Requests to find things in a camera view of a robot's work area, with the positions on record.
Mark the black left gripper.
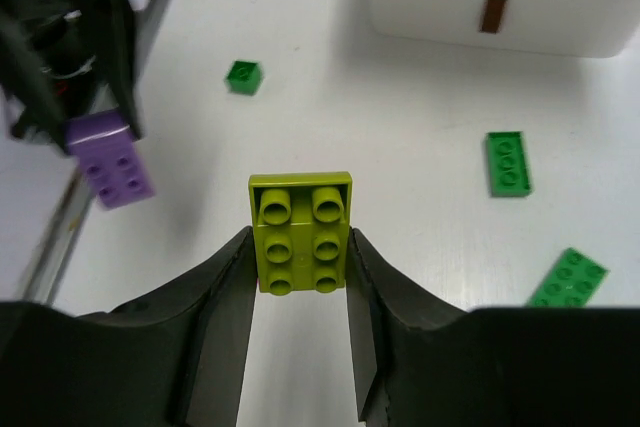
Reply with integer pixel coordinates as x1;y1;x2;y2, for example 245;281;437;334
1;0;142;154

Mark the green small lego left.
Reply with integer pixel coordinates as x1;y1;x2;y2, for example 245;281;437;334
225;60;263;96

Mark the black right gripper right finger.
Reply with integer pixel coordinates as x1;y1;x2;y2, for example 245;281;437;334
346;229;639;426

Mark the lime lego brick top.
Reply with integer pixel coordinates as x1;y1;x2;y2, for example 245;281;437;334
248;172;352;296

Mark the purple lego brick top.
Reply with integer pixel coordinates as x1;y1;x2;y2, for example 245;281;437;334
66;110;155;209

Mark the green flat lego long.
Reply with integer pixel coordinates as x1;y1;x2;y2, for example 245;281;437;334
485;131;533;198

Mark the brown drawer handle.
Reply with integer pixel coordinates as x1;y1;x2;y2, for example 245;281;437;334
479;0;508;35

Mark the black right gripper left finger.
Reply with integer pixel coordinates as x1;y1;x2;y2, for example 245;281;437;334
1;228;256;426

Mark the green lego brick tilted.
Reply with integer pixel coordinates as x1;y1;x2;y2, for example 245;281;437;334
526;247;609;308

